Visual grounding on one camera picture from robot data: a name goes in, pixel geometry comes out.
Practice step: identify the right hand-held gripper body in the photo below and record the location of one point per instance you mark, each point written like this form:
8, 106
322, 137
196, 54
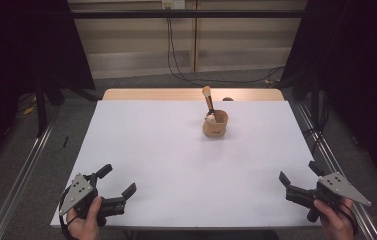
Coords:
341, 186

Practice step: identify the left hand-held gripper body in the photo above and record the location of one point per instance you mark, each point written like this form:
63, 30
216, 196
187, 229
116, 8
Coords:
77, 193

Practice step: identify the brown cup with small figure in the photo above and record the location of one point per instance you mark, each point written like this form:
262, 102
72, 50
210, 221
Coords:
216, 128

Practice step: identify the person's left hand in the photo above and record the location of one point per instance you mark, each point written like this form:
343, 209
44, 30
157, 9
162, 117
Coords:
84, 228

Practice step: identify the person's right hand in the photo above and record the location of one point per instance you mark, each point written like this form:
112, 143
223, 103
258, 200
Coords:
336, 223

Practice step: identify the white table board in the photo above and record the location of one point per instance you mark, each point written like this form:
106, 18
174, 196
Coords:
162, 160

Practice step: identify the small black stick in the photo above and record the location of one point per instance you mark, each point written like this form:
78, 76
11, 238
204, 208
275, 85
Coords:
65, 142

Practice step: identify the black metal stand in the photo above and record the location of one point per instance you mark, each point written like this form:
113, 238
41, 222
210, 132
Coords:
315, 100
41, 110

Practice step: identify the wooden table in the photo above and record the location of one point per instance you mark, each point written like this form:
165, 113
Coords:
162, 94

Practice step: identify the yellow tape strip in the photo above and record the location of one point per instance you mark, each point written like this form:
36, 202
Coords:
29, 109

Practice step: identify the dark round knob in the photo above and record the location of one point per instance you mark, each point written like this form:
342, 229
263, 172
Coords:
227, 99

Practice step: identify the black curtain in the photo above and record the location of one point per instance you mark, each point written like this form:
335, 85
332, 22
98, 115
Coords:
359, 66
16, 50

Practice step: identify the black horizontal bar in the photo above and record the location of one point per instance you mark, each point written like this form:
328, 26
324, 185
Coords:
142, 14

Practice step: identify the aluminium rail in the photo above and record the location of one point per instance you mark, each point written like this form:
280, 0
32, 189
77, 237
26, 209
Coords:
22, 173
322, 143

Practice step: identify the white wall outlet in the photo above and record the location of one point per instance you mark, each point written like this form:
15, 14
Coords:
173, 4

